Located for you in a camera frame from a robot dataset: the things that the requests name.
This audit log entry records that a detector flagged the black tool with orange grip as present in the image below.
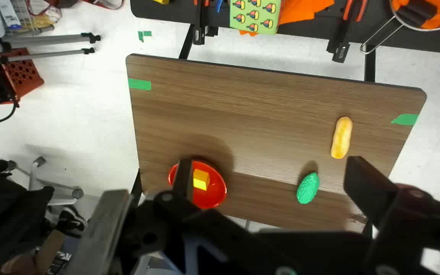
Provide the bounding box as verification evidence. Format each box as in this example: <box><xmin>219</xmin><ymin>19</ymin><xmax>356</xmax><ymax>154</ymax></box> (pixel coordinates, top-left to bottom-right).
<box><xmin>326</xmin><ymin>0</ymin><xmax>370</xmax><ymax>64</ymax></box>

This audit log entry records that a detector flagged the red perforated bracket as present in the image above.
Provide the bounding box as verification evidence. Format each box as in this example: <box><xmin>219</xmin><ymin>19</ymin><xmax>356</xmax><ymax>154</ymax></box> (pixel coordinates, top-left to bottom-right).
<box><xmin>0</xmin><ymin>47</ymin><xmax>46</xmax><ymax>105</ymax></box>

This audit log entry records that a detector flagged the black bag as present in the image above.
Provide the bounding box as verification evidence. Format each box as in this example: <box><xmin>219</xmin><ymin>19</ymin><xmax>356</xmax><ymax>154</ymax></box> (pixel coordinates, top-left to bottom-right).
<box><xmin>0</xmin><ymin>158</ymin><xmax>57</xmax><ymax>275</ymax></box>

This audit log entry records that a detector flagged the brown wooden table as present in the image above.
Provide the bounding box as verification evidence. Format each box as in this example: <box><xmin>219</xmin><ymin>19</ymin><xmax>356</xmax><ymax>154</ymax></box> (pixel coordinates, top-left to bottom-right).
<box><xmin>178</xmin><ymin>23</ymin><xmax>378</xmax><ymax>84</ymax></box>

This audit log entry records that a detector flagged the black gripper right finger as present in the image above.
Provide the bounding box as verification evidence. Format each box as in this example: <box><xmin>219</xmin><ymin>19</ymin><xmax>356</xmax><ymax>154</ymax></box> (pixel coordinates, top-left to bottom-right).
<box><xmin>344</xmin><ymin>154</ymin><xmax>401</xmax><ymax>241</ymax></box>

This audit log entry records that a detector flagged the black low table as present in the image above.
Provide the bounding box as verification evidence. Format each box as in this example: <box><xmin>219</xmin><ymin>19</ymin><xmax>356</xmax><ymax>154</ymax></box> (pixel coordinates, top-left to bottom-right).
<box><xmin>129</xmin><ymin>0</ymin><xmax>440</xmax><ymax>53</ymax></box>

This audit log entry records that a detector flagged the green tape piece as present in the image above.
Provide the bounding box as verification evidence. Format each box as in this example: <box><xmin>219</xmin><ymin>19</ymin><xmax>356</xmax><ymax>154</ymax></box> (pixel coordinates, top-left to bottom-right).
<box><xmin>127</xmin><ymin>78</ymin><xmax>153</xmax><ymax>93</ymax></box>
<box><xmin>390</xmin><ymin>111</ymin><xmax>420</xmax><ymax>126</ymax></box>

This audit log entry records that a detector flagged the yellow block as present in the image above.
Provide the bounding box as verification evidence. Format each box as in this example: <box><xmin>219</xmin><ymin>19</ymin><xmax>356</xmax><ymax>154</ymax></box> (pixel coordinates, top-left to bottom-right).
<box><xmin>193</xmin><ymin>168</ymin><xmax>213</xmax><ymax>192</ymax></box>

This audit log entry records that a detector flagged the green toy cucumber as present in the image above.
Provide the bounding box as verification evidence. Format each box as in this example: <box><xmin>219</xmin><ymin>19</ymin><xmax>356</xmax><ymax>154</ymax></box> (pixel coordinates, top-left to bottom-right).
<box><xmin>295</xmin><ymin>171</ymin><xmax>323</xmax><ymax>206</ymax></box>

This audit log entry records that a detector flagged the yellow toy bread roll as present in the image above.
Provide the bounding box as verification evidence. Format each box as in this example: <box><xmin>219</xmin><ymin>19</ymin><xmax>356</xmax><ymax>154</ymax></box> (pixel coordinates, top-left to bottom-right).
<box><xmin>329</xmin><ymin>114</ymin><xmax>355</xmax><ymax>160</ymax></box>

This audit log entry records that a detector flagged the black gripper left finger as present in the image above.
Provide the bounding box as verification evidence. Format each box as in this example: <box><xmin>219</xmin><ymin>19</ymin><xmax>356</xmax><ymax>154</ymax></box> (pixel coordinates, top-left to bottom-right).
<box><xmin>178</xmin><ymin>157</ymin><xmax>197</xmax><ymax>204</ymax></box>

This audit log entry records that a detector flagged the patterned plush cube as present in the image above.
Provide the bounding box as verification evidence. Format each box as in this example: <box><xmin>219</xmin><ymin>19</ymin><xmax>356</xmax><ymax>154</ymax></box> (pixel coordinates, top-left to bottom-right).
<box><xmin>228</xmin><ymin>0</ymin><xmax>283</xmax><ymax>36</ymax></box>

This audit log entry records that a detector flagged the grey tripod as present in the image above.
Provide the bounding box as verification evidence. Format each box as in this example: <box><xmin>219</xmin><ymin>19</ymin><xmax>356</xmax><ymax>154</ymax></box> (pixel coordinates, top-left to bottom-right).
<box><xmin>0</xmin><ymin>30</ymin><xmax>103</xmax><ymax>67</ymax></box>

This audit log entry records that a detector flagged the red bowl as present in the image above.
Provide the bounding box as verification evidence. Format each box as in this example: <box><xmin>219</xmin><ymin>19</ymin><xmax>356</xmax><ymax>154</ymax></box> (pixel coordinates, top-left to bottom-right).
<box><xmin>167</xmin><ymin>157</ymin><xmax>230</xmax><ymax>210</ymax></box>

